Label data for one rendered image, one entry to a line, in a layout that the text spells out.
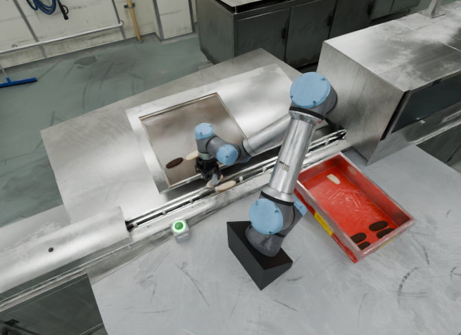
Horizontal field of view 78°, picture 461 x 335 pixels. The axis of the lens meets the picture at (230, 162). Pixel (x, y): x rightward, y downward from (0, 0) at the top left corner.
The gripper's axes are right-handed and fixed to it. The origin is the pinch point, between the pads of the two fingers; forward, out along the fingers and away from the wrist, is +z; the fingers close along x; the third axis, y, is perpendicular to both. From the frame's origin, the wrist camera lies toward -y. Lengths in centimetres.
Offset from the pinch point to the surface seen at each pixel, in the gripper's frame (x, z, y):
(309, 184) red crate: 31.2, 11.3, -37.3
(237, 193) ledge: 10.6, 7.2, -5.3
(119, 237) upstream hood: -6.9, 1.0, 48.5
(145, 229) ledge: -5.7, 6.9, 37.9
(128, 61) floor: -297, 96, -100
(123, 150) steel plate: -62, 12, 18
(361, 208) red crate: 58, 11, -43
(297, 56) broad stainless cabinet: -102, 66, -219
